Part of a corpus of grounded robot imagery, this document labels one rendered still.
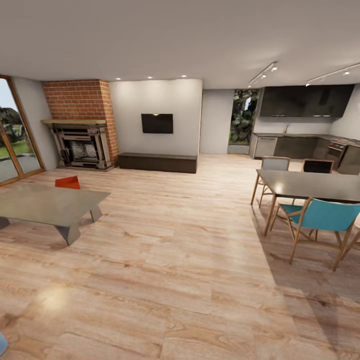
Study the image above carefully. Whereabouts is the storage box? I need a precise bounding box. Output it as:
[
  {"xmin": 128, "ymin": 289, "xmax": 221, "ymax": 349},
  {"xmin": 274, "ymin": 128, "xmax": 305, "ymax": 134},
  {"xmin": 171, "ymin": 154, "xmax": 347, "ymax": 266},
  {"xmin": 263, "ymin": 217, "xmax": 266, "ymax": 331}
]
[{"xmin": 54, "ymin": 176, "xmax": 81, "ymax": 190}]

